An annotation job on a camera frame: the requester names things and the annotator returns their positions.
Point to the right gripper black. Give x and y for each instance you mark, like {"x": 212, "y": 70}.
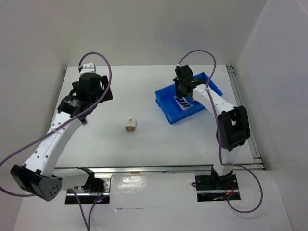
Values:
{"x": 178, "y": 94}

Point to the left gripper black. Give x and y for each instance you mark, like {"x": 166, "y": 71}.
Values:
{"x": 105, "y": 84}

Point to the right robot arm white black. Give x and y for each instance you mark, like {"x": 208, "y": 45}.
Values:
{"x": 232, "y": 121}

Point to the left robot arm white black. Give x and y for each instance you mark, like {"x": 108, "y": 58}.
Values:
{"x": 36, "y": 175}

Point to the blue plastic divided bin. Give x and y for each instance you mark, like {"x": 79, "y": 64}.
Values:
{"x": 173, "y": 113}

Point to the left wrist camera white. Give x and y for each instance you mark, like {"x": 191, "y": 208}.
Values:
{"x": 87, "y": 68}

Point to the aluminium rail front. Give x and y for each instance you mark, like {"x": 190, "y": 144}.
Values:
{"x": 151, "y": 169}

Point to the aluminium rail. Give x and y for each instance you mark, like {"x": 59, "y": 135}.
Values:
{"x": 151, "y": 169}
{"x": 257, "y": 163}

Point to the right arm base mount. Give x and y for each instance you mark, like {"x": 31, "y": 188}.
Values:
{"x": 208, "y": 191}

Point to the aluminium rail right side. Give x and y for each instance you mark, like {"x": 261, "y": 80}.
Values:
{"x": 257, "y": 163}

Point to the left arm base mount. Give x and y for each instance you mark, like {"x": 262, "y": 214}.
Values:
{"x": 99, "y": 193}

